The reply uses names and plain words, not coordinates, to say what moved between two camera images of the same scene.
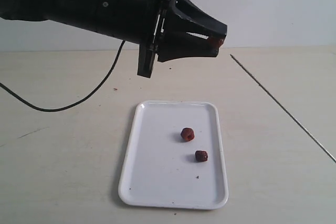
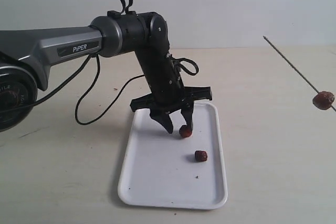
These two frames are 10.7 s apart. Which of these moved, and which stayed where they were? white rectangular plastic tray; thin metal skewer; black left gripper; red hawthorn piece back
Moved: thin metal skewer; red hawthorn piece back; black left gripper
Stayed: white rectangular plastic tray
